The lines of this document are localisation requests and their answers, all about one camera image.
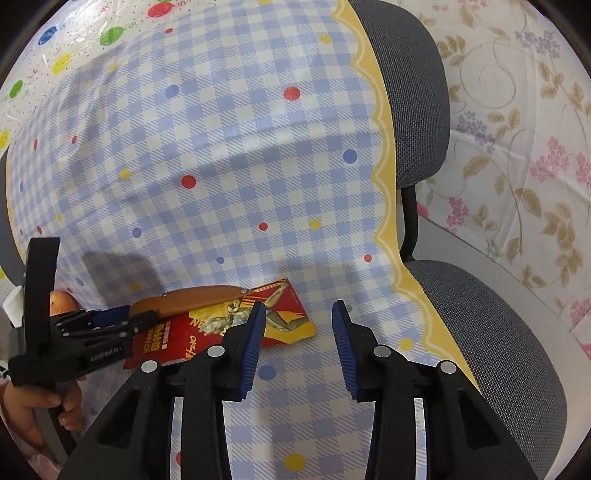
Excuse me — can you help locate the red snack packet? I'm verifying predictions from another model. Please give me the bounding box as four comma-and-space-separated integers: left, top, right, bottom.
123, 278, 315, 370

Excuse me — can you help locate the brown paper piece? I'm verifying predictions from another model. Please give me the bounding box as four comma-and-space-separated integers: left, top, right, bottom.
130, 285, 247, 318

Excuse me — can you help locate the person left hand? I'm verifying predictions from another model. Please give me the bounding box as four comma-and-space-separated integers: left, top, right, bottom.
0, 380, 85, 446

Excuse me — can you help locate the red apple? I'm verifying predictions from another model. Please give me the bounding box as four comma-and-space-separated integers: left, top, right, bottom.
49, 291, 79, 316

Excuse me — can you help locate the grey office chair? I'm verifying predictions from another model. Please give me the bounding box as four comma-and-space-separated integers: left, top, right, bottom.
0, 0, 568, 478

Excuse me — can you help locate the blue checkered cloth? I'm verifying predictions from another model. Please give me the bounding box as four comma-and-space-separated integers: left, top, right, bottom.
4, 0, 482, 480

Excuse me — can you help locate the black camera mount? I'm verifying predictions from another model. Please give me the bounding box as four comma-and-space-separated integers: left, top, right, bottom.
23, 237, 60, 357

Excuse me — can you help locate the floral wall sheet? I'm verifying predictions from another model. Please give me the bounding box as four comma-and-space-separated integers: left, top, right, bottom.
403, 1, 590, 352

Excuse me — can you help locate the balloon print wall sheet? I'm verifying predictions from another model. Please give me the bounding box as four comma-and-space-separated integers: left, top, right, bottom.
1, 0, 213, 151

